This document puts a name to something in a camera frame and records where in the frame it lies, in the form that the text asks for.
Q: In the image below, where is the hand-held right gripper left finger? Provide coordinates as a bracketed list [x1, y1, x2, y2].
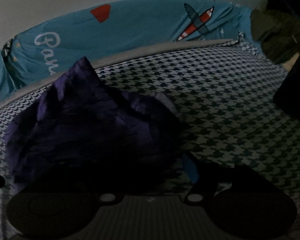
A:
[22, 165, 117, 204]

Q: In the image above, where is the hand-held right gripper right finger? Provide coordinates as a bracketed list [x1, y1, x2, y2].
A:
[182, 152, 283, 203]

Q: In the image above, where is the purple floral garment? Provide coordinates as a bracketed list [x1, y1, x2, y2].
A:
[2, 56, 188, 193]

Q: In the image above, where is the teal printed bed bumper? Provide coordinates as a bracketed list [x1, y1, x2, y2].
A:
[0, 0, 259, 105]

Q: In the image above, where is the dark olive cloth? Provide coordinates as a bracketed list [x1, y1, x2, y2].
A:
[250, 9, 300, 65]

